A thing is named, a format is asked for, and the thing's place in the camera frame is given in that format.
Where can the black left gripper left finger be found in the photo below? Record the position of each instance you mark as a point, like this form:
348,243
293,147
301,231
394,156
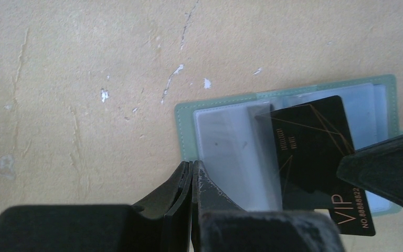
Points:
160,221

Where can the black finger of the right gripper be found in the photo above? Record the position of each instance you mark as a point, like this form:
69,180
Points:
377,168

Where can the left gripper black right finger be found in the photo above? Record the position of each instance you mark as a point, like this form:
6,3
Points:
219,224

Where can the grey-green card holder wallet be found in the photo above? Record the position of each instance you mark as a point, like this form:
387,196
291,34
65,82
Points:
238,151

